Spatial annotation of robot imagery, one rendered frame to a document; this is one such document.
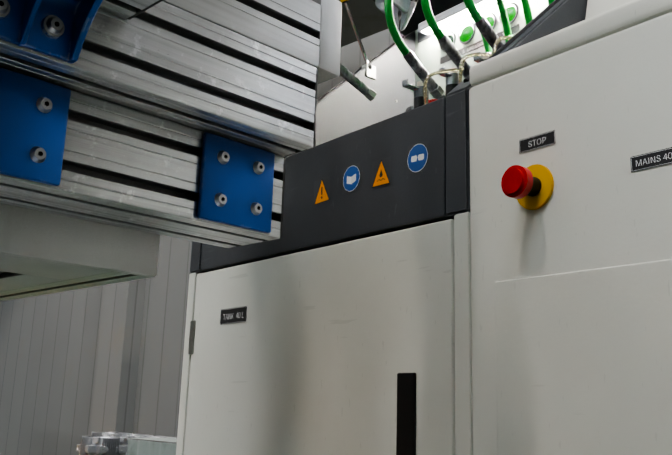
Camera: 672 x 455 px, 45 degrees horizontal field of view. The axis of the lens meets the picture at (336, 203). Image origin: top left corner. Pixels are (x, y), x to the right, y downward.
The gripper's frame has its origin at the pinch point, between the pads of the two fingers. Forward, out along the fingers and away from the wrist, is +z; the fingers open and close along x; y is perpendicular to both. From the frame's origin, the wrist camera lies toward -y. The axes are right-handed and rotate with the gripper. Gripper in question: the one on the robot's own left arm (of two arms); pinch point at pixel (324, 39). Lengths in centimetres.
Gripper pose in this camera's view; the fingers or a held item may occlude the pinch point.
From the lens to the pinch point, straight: 155.9
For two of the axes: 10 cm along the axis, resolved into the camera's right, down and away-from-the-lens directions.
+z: 6.8, 6.7, -3.0
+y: -7.3, 5.8, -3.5
